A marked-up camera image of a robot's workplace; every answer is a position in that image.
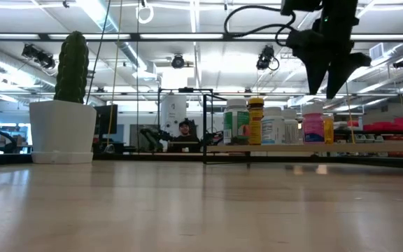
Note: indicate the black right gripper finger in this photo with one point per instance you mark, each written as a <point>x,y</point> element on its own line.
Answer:
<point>338,75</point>
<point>313,59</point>

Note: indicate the small orange bottle white cap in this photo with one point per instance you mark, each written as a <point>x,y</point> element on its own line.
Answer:
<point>328,129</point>

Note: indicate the pink bottle white cap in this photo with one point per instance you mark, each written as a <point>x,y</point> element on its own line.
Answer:
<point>312,126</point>

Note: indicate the clear bottle grey label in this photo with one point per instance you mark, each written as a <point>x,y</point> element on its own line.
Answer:
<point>291,127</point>

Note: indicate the white bottle blue label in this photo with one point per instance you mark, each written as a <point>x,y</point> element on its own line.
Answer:
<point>272,126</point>

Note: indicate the brown bottle yellow cap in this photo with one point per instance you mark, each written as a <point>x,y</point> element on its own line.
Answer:
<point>255,122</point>

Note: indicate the green label bottle white cap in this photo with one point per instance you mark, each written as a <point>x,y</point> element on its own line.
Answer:
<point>235,122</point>

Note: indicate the black background robot arm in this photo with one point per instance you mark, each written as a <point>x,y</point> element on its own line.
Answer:
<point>152,136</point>

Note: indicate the red plastic bin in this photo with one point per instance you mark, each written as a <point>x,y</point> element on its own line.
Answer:
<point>390,125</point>

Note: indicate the person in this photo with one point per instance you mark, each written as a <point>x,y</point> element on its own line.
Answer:
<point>184,130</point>

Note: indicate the white cylindrical tank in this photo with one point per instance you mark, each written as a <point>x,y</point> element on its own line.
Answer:
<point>171,108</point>

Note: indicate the green cactus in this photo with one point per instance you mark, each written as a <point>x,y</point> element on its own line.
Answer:
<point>71,66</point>

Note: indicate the white plant pot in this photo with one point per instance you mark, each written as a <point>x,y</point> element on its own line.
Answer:
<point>61,129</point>

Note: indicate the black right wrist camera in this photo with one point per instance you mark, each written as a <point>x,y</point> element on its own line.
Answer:
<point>299,6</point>

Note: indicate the black mounted camera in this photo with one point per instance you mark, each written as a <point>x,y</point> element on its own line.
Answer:
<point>38,56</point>
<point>178,61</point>
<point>266,57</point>

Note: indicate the wooden shelf with black frame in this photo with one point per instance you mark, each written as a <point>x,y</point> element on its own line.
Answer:
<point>362,148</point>

